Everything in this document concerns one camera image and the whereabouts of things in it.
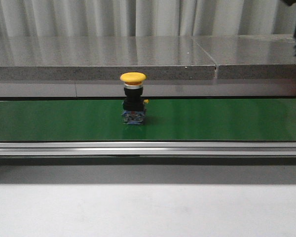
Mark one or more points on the grey pleated curtain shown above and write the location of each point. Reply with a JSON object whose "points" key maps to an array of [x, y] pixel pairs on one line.
{"points": [[120, 18]]}

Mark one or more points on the grey stone counter slab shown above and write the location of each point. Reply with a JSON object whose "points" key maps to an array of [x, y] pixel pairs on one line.
{"points": [[102, 58]]}

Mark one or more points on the aluminium conveyor side rail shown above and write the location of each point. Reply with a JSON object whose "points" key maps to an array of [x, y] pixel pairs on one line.
{"points": [[144, 148]]}

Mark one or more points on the green conveyor belt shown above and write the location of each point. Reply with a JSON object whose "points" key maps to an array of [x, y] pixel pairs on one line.
{"points": [[166, 119]]}

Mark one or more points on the white counter base panel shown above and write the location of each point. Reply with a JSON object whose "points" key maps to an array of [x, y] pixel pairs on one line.
{"points": [[152, 88]]}

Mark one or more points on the yellow mushroom push button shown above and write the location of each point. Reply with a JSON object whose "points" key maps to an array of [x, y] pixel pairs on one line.
{"points": [[134, 111]]}

